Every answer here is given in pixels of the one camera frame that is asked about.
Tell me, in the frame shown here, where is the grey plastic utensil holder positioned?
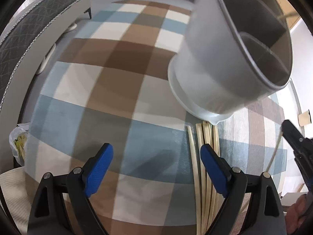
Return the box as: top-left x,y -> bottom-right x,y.
167,0 -> 293,125

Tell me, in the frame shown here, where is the person's right hand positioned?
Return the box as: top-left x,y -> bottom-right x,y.
287,193 -> 311,235

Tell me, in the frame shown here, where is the small cardboard piece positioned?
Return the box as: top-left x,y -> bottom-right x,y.
298,111 -> 311,128

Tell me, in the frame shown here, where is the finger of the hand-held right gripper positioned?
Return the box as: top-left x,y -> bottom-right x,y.
281,119 -> 313,194

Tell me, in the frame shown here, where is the grey quilted bed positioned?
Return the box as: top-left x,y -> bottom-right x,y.
0,0 -> 92,169

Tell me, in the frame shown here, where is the wooden door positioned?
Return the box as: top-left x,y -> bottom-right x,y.
274,0 -> 302,30

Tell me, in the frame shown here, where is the cream woven cushion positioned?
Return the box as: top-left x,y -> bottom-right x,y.
0,168 -> 35,235

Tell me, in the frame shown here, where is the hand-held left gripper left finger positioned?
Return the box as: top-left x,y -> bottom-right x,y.
28,143 -> 114,235

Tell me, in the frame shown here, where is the clear plastic bag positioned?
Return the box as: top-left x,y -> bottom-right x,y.
9,122 -> 31,167

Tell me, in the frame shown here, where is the checkered rug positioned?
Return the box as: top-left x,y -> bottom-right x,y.
24,1 -> 288,235

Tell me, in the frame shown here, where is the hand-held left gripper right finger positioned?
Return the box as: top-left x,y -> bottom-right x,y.
200,144 -> 286,235

